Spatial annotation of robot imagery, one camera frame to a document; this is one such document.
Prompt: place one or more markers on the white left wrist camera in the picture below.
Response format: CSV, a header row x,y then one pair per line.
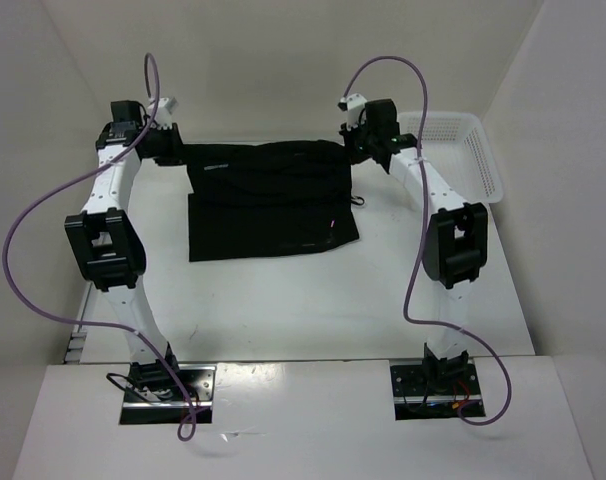
x,y
165,109

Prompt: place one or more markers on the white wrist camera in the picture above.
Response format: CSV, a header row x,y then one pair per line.
x,y
165,109
353,106

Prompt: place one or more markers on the black sport shorts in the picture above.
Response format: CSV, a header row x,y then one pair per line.
x,y
269,200

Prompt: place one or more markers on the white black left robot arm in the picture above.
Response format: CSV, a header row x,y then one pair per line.
x,y
111,256

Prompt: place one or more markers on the white perforated plastic basket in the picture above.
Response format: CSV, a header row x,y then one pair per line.
x,y
456,165

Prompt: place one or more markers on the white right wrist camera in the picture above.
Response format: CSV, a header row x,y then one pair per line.
x,y
353,106

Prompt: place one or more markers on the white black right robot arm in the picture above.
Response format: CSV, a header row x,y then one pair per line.
x,y
453,242

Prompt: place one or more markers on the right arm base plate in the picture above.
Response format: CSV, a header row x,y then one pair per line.
x,y
414,399

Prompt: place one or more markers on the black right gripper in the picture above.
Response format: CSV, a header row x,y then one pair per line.
x,y
354,157

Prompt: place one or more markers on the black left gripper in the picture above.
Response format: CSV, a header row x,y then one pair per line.
x,y
175,156

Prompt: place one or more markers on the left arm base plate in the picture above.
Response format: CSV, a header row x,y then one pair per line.
x,y
140,406

